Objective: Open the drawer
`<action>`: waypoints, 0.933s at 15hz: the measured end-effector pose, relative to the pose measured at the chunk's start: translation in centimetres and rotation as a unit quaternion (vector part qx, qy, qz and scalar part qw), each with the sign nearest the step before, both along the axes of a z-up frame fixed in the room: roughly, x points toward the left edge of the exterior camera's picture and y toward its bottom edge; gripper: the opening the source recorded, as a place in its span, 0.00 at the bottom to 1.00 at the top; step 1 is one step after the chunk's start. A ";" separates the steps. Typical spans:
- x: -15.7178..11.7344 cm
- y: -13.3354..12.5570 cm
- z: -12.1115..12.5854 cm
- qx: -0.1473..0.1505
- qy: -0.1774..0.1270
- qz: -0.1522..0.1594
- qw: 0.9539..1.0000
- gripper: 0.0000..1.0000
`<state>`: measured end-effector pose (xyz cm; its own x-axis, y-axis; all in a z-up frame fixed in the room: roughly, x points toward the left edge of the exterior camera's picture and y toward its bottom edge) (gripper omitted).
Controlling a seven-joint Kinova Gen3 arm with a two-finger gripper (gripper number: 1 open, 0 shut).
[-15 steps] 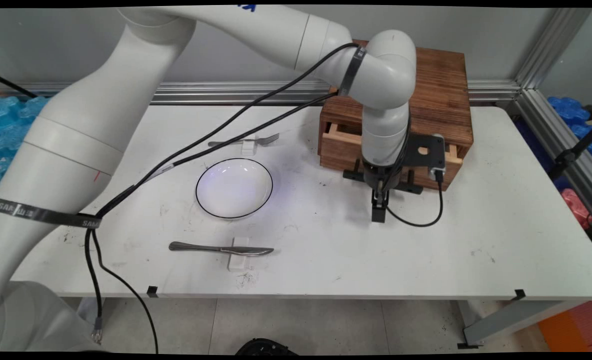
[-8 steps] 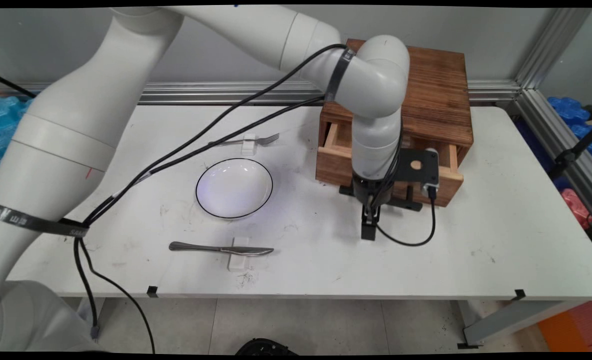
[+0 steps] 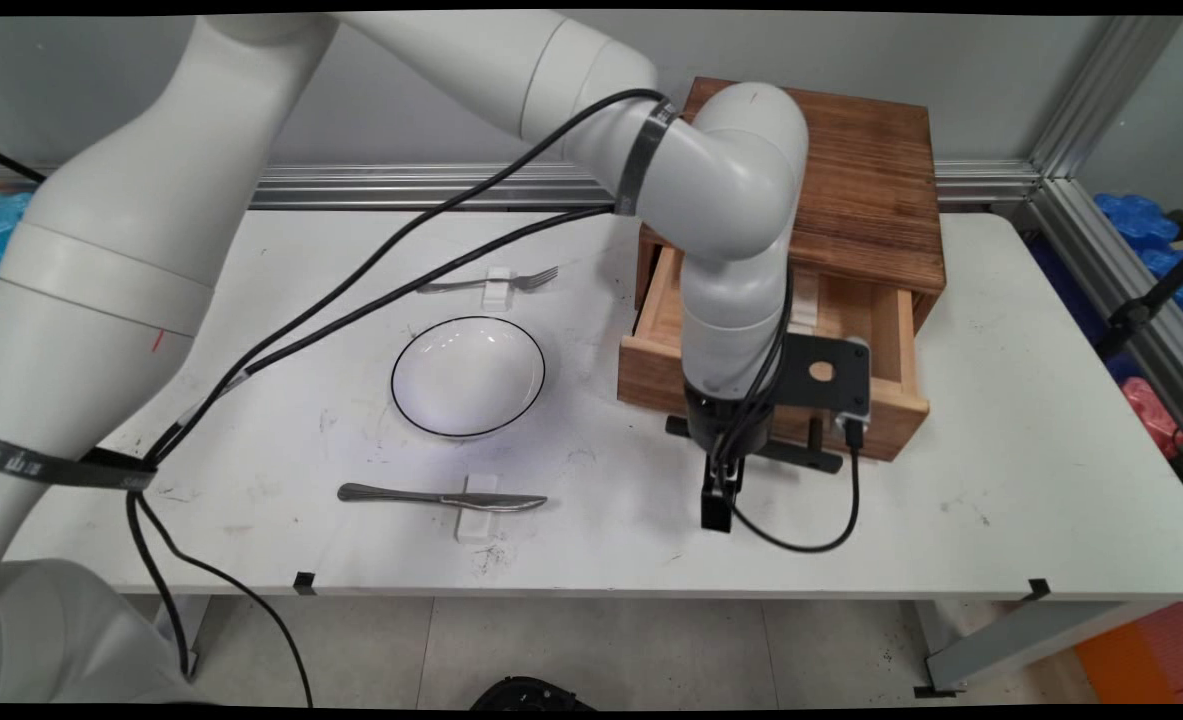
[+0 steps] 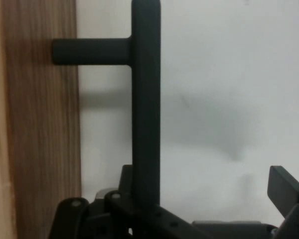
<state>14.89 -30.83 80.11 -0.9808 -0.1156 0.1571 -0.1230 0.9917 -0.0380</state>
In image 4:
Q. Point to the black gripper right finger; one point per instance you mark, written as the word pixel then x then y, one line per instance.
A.
pixel 286 189

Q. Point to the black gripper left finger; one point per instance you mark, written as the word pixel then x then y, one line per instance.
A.
pixel 119 219

